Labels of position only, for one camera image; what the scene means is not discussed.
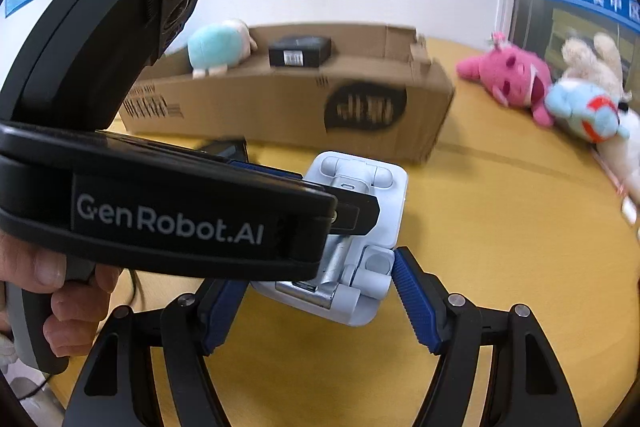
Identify teal white plush toy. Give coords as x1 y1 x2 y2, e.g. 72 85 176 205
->
186 20 258 78

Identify white folding phone stand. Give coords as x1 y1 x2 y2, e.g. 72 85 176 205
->
252 152 408 327

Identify black sunglasses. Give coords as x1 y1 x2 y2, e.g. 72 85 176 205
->
195 138 248 162

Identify pink plush toy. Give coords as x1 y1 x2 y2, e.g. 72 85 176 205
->
456 31 554 128

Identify light blue plush toy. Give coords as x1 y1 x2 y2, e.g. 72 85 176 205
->
544 78 630 144

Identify black product box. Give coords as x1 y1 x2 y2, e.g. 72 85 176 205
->
268 36 332 68

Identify person's left hand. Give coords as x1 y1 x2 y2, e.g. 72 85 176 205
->
1 233 122 357

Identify cream plush dog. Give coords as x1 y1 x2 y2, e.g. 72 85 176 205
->
561 32 639 202

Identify brown cardboard box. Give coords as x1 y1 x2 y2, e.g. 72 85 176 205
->
119 23 454 162

